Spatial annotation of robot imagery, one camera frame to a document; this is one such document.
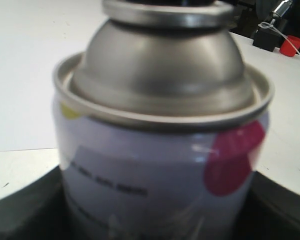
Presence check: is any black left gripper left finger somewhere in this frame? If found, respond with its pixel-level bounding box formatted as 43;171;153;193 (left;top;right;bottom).
0;167;73;240

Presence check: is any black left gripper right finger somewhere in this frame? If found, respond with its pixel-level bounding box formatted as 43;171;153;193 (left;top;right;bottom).
237;172;300;240

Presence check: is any white polka-dot spray can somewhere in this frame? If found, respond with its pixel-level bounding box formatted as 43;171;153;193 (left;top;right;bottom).
53;0;274;240

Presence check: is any red plastic cap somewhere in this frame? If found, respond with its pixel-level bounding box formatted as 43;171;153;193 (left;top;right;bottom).
279;35;300;57

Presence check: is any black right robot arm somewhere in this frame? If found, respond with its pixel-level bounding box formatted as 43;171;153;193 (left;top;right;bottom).
229;0;300;38

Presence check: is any black block with string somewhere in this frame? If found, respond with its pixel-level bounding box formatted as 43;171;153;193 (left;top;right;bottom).
252;22;283;52

